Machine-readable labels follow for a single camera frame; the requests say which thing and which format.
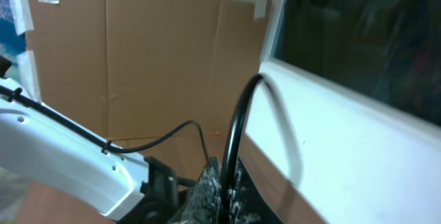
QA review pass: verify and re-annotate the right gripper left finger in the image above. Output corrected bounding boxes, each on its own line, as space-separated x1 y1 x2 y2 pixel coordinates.
167 157 221 224

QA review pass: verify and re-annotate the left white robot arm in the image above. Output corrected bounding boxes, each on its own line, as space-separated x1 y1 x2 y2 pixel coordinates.
1 79 179 223

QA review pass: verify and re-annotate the cardboard box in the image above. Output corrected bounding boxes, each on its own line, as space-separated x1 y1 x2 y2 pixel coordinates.
26 0 267 179

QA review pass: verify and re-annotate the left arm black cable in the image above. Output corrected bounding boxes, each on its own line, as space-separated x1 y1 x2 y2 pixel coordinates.
0 85 211 165

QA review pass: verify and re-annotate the black usb cable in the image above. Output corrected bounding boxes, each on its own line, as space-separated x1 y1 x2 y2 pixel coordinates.
218 73 304 224

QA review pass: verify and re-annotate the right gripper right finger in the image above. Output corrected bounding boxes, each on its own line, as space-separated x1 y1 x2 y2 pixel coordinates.
234 159 283 224

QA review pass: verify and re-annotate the dark window pane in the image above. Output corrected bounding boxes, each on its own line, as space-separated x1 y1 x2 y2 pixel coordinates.
275 0 440 125

